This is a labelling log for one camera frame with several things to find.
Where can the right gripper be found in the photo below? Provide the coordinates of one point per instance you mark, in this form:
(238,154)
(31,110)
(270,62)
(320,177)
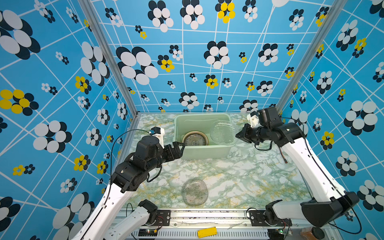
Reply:
(244,136)

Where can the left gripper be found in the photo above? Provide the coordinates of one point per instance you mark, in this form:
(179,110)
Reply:
(172,155)

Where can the beige ceramic plate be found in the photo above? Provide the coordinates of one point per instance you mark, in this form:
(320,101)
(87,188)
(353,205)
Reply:
(195,132)

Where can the clear glass plate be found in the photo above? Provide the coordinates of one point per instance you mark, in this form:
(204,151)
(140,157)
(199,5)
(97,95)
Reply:
(195,192)
(222,133)

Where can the clear glass plate front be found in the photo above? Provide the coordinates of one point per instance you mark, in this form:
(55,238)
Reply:
(195,192)

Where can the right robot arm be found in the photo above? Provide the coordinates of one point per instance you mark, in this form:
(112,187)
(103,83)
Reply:
(330,200)

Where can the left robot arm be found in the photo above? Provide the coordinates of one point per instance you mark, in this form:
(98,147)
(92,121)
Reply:
(150,154)

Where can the yellow plastic block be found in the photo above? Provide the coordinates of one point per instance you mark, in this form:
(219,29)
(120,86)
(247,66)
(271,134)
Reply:
(207,232)

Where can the brown jar black lid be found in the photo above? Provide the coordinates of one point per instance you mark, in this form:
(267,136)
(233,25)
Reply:
(312,233)

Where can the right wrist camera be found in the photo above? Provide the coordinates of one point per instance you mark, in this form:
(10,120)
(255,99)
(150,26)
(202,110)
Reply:
(253,120)

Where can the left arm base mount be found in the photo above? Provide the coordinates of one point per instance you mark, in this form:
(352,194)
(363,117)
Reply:
(159,218)

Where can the aluminium front rail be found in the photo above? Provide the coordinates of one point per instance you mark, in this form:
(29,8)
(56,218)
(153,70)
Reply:
(231,224)

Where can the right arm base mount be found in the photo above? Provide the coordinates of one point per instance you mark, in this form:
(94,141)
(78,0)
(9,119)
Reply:
(258,219)

